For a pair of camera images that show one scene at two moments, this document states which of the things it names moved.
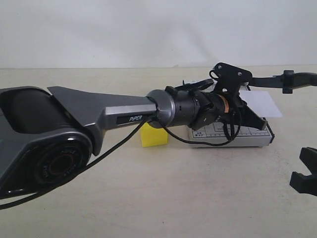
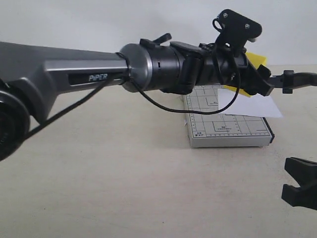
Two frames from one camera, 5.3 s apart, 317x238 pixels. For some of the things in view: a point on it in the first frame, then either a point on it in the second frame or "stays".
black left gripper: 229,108 → 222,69
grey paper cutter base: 222,133 stays
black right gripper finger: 304,184 → 296,196
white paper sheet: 261,102 stays
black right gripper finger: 309,156 → 304,172
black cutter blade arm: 289,81 stays
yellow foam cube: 151,136 → 257,60
